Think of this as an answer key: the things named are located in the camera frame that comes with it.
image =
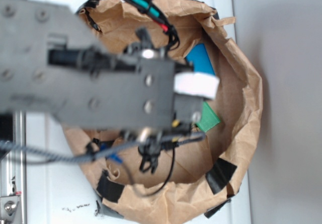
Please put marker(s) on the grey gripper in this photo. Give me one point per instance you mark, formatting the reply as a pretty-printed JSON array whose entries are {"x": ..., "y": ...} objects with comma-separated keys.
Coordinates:
[{"x": 192, "y": 89}]

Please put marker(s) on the green rectangular block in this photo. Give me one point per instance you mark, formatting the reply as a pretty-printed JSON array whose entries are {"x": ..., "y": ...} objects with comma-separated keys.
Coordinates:
[{"x": 207, "y": 119}]

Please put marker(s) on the blue rectangular block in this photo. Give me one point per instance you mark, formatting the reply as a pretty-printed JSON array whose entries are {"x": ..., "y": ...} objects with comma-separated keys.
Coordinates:
[{"x": 200, "y": 59}]

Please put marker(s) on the brown paper bag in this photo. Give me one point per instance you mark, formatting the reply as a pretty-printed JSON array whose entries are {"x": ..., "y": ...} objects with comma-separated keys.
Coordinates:
[{"x": 199, "y": 177}]

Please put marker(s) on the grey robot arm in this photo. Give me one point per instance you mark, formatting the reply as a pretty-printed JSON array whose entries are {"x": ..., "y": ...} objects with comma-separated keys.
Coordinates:
[{"x": 51, "y": 62}]

